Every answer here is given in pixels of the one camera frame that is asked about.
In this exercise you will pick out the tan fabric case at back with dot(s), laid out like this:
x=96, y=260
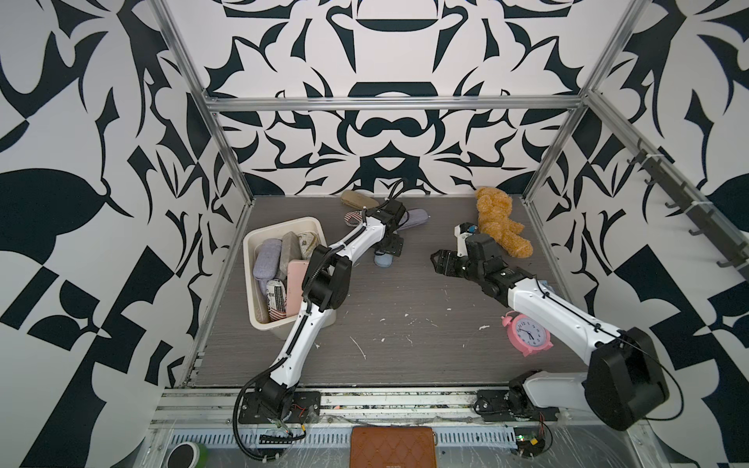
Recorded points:
x=358, y=201

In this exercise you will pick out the pink case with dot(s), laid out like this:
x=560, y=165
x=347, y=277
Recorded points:
x=295, y=277

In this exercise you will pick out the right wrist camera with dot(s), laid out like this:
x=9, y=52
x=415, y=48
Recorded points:
x=462, y=232

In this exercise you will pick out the purple case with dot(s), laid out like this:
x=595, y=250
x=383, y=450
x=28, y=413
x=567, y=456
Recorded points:
x=414, y=218

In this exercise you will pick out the green tape roll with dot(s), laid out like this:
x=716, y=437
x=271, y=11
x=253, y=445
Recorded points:
x=188, y=455

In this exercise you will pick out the tan teddy bear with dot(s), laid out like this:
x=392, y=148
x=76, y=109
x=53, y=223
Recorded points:
x=494, y=208

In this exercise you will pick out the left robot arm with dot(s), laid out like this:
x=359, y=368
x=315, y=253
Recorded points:
x=324, y=288

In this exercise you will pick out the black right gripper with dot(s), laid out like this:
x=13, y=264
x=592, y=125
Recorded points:
x=446, y=257

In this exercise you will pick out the purple case horizontal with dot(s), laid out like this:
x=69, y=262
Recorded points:
x=268, y=259

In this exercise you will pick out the cream plastic storage box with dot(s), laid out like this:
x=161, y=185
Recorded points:
x=256, y=295

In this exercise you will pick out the grey wall hook rail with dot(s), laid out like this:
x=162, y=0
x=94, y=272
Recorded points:
x=706, y=217

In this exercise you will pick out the grey fabric case horizontal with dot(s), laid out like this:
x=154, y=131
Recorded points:
x=290, y=251

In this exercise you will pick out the map print glasses case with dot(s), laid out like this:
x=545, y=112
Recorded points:
x=308, y=241

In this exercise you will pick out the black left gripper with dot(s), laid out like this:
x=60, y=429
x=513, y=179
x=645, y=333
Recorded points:
x=395, y=246

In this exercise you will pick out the brown quilted wallet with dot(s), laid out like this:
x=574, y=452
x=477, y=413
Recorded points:
x=392, y=447

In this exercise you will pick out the newspaper flag case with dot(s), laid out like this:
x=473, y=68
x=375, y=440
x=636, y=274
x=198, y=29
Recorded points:
x=276, y=300

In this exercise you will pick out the newspaper print case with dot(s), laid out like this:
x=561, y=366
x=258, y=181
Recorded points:
x=353, y=219

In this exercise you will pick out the pink alarm clock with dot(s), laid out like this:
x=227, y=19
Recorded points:
x=526, y=335

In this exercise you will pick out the light blue case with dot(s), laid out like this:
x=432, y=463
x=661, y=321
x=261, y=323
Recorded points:
x=383, y=260

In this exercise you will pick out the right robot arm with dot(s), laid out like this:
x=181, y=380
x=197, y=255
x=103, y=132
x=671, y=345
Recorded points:
x=624, y=380

